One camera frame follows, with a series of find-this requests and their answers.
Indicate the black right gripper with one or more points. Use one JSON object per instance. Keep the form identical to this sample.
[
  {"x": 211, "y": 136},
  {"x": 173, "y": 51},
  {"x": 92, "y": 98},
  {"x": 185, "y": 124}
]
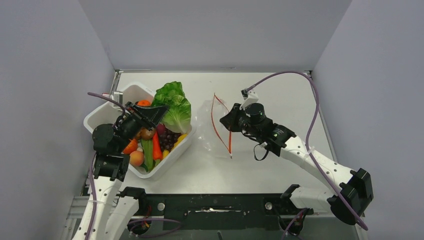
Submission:
[{"x": 230, "y": 120}]

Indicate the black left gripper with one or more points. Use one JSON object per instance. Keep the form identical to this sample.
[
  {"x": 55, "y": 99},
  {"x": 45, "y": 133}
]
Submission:
[{"x": 148, "y": 118}]

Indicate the clear orange-zip bag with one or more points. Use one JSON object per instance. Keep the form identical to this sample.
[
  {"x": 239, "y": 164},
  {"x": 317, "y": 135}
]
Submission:
[{"x": 215, "y": 140}]

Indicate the green lettuce head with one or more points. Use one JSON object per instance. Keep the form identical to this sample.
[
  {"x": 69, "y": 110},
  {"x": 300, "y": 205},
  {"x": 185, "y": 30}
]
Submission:
[{"x": 179, "y": 115}]

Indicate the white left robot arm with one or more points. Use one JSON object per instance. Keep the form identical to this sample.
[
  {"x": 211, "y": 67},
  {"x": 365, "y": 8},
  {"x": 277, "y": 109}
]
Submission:
[{"x": 109, "y": 210}]

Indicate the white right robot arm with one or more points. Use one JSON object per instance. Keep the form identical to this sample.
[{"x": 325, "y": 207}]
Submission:
[{"x": 349, "y": 191}]

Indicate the white plastic food bin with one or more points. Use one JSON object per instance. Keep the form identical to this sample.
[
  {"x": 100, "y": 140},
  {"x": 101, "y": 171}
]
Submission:
[{"x": 107, "y": 114}]

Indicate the purple grape bunch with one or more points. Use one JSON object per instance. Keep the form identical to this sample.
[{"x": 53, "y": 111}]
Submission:
[{"x": 168, "y": 139}]

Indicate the orange carrot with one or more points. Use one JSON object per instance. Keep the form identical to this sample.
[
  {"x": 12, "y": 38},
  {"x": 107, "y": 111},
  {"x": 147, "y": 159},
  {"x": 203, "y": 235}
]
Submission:
[{"x": 156, "y": 148}]

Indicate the yellow banana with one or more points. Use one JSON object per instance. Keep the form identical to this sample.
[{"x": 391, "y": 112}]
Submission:
[{"x": 166, "y": 152}]

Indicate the peach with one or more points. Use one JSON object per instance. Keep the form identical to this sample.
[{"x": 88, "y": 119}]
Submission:
[{"x": 136, "y": 158}]

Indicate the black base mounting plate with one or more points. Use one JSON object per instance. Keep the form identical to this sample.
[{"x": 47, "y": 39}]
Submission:
[{"x": 264, "y": 211}]

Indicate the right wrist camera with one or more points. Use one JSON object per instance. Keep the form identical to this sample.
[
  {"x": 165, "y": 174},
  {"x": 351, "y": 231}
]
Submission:
[{"x": 250, "y": 97}]

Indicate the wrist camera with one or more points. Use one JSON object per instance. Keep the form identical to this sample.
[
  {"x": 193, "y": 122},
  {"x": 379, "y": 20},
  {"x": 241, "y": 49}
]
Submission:
[
  {"x": 117, "y": 96},
  {"x": 250, "y": 97}
]

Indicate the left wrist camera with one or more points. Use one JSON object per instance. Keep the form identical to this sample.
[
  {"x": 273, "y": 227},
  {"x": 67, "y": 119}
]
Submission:
[{"x": 117, "y": 96}]

